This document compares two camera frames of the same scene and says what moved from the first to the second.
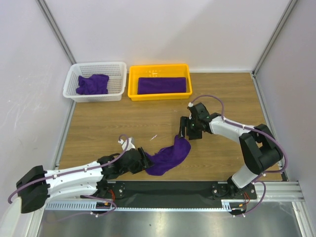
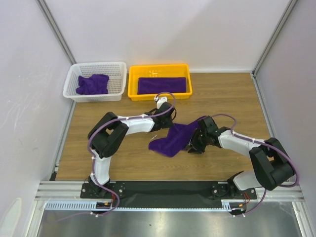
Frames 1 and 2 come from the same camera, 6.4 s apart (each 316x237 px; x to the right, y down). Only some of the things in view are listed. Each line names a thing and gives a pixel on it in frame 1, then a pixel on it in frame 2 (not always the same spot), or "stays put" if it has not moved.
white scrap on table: [153, 137] stays put
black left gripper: [143, 163] to [169, 124]
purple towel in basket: [97, 84] stays put
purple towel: [161, 85] stays put
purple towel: [168, 157] to [178, 138]
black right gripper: [188, 127] to [196, 142]
